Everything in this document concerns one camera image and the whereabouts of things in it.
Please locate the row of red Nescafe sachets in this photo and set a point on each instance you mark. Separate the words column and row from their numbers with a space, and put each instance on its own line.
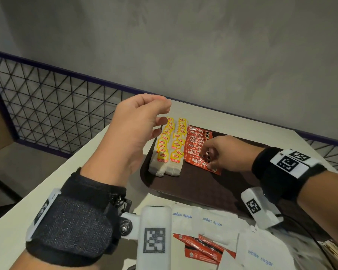
column 195, row 137

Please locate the person's left forearm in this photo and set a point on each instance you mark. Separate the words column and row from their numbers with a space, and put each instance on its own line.
column 45, row 264

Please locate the white sugar sachets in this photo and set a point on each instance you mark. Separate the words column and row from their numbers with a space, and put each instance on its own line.
column 214, row 222

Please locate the black left wrist band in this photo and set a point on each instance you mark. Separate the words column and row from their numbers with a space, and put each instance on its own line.
column 73, row 222

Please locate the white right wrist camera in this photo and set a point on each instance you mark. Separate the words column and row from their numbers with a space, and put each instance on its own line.
column 259, row 208

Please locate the brown plastic tray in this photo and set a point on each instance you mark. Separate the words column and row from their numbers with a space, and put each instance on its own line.
column 202, row 188

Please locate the person's right hand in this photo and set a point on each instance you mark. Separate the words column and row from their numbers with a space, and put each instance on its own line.
column 233, row 154

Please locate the black metal table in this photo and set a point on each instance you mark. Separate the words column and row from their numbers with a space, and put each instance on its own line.
column 2, row 199

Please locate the black right wrist band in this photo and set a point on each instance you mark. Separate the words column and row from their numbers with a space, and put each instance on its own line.
column 279, row 177

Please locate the black wrist band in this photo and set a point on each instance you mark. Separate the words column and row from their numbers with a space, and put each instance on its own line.
column 73, row 222
column 279, row 177

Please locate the person's left hand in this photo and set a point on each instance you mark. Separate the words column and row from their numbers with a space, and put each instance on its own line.
column 126, row 137

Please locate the white box with marker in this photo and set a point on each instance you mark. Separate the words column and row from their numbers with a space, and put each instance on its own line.
column 155, row 239

